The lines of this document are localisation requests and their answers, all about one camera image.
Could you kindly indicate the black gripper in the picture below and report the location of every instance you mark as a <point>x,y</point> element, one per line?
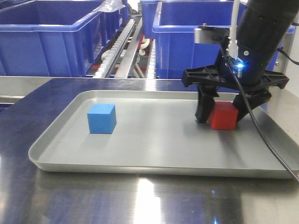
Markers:
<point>230,73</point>

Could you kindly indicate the red cube block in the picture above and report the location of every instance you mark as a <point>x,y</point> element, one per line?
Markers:
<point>223,116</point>

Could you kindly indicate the blue cube block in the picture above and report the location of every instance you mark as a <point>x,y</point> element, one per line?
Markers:
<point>102,118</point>

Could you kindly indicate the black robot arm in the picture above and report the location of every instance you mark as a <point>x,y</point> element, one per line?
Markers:
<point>259,32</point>

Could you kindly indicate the grey metal tray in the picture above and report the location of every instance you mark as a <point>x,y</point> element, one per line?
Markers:
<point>156,133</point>

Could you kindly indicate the right blue plastic bin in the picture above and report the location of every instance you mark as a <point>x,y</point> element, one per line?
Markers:
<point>174,24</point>

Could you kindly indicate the blue plastic bin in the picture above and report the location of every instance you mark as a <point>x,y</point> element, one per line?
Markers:
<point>50,38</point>
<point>174,24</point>
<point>148,14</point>

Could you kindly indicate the rear blue plastic bin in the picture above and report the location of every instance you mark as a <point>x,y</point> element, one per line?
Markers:
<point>148,14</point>

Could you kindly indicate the clear plastic bag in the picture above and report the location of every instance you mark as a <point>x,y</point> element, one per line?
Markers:
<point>109,6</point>

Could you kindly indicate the left blue plastic bin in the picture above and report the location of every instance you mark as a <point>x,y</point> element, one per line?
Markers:
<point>50,38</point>

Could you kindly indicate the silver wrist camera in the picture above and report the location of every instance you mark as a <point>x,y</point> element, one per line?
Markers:
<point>210,34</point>

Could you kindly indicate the white roller conveyor rail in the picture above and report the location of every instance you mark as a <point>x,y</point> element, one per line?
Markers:
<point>108,64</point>

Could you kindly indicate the steel shelf front rail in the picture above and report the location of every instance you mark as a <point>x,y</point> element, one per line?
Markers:
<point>21,86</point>

